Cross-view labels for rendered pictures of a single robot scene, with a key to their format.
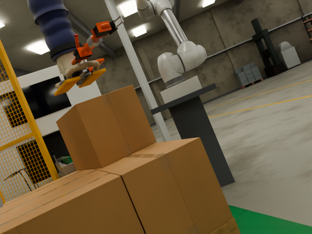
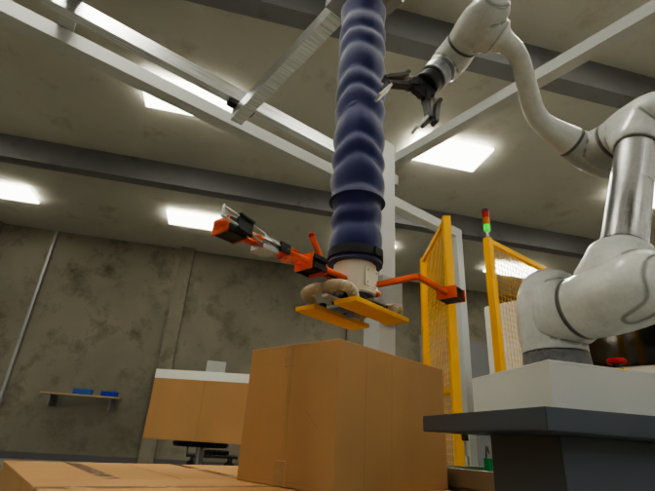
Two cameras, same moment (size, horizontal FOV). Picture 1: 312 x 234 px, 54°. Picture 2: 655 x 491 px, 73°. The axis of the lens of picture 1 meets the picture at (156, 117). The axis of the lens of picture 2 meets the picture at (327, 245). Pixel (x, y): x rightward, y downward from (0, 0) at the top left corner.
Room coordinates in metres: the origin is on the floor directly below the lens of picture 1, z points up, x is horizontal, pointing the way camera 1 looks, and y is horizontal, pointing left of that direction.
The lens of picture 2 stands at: (1.58, -1.15, 0.67)
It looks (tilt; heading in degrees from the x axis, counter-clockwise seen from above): 24 degrees up; 74
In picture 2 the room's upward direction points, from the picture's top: 4 degrees clockwise
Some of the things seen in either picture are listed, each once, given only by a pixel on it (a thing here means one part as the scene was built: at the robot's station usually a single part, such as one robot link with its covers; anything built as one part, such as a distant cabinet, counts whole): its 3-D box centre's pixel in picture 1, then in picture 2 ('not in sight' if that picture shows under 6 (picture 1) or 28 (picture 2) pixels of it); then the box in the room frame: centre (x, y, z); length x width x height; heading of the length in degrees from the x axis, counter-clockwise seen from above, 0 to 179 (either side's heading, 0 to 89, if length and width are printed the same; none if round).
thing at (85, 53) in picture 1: (82, 53); (311, 265); (1.93, 0.27, 1.24); 0.10 x 0.08 x 0.06; 122
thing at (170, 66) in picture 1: (169, 66); (552, 312); (2.46, -0.25, 1.01); 0.18 x 0.16 x 0.22; 91
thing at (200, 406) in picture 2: not in sight; (207, 407); (1.74, 1.98, 0.82); 0.60 x 0.40 x 0.40; 162
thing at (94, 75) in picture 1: (90, 76); (373, 307); (2.20, 0.32, 1.13); 0.34 x 0.10 x 0.05; 32
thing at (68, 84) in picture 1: (65, 84); (334, 314); (2.10, 0.48, 1.13); 0.34 x 0.10 x 0.05; 32
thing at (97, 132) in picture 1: (102, 131); (350, 419); (2.14, 0.38, 0.74); 0.60 x 0.40 x 0.40; 30
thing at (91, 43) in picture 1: (94, 40); (265, 246); (1.75, 0.15, 1.23); 0.07 x 0.07 x 0.04; 32
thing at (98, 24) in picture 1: (101, 29); (231, 230); (1.63, 0.09, 1.23); 0.08 x 0.07 x 0.05; 32
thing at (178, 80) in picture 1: (174, 83); (563, 367); (2.48, -0.25, 0.87); 0.22 x 0.18 x 0.06; 179
